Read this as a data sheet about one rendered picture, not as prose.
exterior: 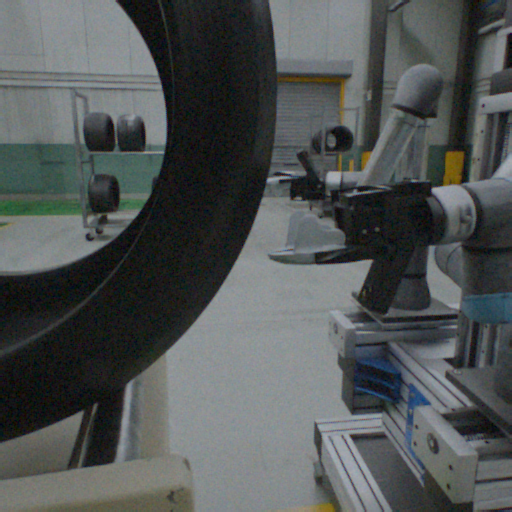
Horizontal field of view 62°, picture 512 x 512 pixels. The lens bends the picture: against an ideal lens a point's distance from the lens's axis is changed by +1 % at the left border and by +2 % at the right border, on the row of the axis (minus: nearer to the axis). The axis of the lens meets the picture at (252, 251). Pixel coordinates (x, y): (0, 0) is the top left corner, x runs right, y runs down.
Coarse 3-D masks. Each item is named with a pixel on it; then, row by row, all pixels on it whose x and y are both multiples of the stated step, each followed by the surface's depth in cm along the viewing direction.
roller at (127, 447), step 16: (128, 384) 40; (144, 384) 43; (112, 400) 37; (128, 400) 37; (96, 416) 35; (112, 416) 35; (128, 416) 35; (96, 432) 33; (112, 432) 33; (128, 432) 33; (96, 448) 31; (112, 448) 31; (128, 448) 32; (80, 464) 31; (96, 464) 29
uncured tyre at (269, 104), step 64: (128, 0) 50; (192, 0) 27; (256, 0) 30; (192, 64) 28; (256, 64) 30; (192, 128) 28; (256, 128) 31; (192, 192) 29; (256, 192) 34; (128, 256) 29; (192, 256) 31; (0, 320) 54; (64, 320) 30; (128, 320) 31; (192, 320) 35; (0, 384) 29; (64, 384) 31
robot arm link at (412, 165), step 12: (432, 108) 118; (432, 120) 119; (420, 132) 120; (408, 144) 122; (420, 144) 121; (408, 156) 122; (420, 156) 122; (396, 168) 127; (408, 168) 123; (420, 168) 123; (396, 180) 127
